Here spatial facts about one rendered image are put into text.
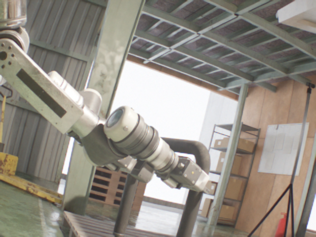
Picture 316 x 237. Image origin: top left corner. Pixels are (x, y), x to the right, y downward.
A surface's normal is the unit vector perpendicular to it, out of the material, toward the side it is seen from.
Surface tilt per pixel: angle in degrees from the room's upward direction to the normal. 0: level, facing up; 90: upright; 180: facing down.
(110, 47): 90
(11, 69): 113
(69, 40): 90
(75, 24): 90
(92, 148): 142
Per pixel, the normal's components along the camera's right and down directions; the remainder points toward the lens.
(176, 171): -0.64, -0.60
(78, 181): 0.37, -0.05
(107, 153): -0.29, 0.63
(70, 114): 0.29, 0.34
